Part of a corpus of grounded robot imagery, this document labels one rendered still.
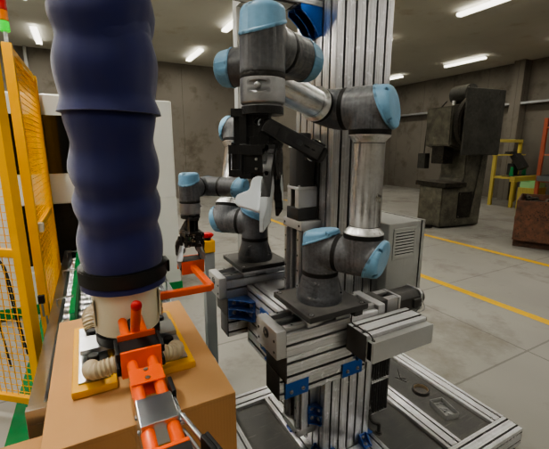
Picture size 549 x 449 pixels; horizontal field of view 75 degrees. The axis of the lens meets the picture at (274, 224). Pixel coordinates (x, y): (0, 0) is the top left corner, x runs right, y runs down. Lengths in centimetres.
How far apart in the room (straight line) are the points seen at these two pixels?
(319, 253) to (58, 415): 75
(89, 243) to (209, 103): 1102
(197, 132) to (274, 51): 1110
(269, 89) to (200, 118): 1115
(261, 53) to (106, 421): 79
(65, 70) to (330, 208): 87
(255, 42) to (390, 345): 93
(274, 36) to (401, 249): 109
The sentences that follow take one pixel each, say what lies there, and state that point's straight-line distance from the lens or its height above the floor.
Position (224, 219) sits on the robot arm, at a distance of 156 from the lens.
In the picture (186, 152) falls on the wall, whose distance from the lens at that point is 1157.
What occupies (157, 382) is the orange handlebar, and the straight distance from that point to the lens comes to 77.
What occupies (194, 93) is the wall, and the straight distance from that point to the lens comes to 1178.
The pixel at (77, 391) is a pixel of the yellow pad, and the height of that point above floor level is 96.
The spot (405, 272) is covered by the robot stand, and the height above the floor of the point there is 102.
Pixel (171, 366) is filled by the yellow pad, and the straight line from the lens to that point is 103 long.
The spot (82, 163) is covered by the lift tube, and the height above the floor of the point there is 148.
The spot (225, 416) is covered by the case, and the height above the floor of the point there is 89.
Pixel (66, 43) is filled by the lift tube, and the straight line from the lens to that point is 96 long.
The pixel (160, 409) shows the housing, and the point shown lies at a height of 109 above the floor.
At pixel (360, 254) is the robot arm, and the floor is 123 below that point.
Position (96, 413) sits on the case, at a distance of 97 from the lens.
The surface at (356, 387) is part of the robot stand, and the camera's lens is 173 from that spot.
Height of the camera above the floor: 151
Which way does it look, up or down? 12 degrees down
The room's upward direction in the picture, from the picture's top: straight up
